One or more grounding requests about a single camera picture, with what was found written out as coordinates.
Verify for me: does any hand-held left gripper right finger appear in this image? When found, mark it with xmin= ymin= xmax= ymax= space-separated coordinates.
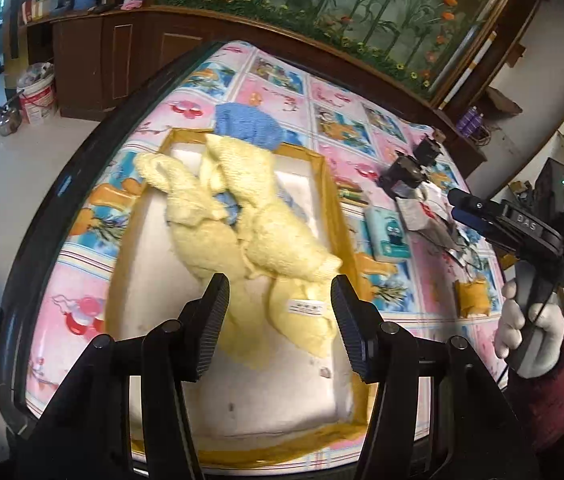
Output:
xmin=330 ymin=275 xmax=535 ymax=480

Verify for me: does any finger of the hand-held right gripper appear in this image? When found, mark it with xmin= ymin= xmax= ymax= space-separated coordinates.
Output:
xmin=453 ymin=207 xmax=513 ymax=252
xmin=448 ymin=187 xmax=505 ymax=217

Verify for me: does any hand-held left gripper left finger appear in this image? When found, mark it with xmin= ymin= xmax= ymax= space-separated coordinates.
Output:
xmin=14 ymin=272 xmax=233 ymax=480

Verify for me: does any yellow-rimmed white foam tray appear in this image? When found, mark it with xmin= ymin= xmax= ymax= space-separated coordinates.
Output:
xmin=104 ymin=127 xmax=378 ymax=466

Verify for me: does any teal cartoon packet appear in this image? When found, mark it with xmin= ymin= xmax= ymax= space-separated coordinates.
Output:
xmin=364 ymin=204 xmax=411 ymax=262

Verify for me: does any person's right forearm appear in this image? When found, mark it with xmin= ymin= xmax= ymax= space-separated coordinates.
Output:
xmin=504 ymin=340 xmax=564 ymax=453

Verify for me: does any person's right hand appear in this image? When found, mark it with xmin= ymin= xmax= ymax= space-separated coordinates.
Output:
xmin=493 ymin=279 xmax=564 ymax=379

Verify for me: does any white crumpled packet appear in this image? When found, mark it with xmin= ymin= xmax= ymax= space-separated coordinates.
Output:
xmin=396 ymin=194 xmax=458 ymax=233

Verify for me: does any small black motor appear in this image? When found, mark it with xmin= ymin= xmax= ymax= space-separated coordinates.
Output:
xmin=413 ymin=131 xmax=446 ymax=166

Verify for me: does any large black motor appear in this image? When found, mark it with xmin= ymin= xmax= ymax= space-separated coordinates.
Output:
xmin=378 ymin=152 xmax=428 ymax=197

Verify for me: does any white and yellow tube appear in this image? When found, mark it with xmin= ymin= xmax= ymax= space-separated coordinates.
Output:
xmin=437 ymin=30 xmax=498 ymax=111

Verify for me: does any printed pink blue tablecloth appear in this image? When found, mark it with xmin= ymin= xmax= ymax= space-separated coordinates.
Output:
xmin=24 ymin=40 xmax=510 ymax=471

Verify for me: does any glass display with artificial flowers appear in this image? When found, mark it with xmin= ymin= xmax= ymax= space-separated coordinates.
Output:
xmin=157 ymin=0 xmax=518 ymax=96

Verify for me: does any white plastic bucket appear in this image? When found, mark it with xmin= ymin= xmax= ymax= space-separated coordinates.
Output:
xmin=16 ymin=62 xmax=59 ymax=125

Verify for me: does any brown wooden cabinet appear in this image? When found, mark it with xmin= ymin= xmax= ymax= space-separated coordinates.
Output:
xmin=4 ymin=0 xmax=553 ymax=176

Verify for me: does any metal kettle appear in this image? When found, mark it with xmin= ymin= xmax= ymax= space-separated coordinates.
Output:
xmin=0 ymin=105 xmax=23 ymax=137

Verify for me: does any red white box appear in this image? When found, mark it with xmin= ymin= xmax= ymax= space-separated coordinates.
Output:
xmin=21 ymin=0 xmax=53 ymax=23

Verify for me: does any brown wooden wall shelf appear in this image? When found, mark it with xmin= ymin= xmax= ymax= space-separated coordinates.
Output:
xmin=484 ymin=87 xmax=524 ymax=117

